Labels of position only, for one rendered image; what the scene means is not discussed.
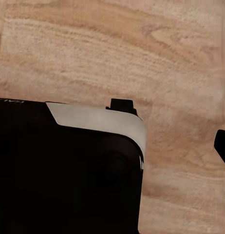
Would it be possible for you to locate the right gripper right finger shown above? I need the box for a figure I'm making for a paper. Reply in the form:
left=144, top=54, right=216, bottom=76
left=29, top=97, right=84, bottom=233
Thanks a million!
left=214, top=129, right=225, bottom=162

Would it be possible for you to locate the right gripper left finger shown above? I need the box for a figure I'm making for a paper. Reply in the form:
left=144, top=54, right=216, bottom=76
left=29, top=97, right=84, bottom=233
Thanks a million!
left=0, top=130, right=21, bottom=182

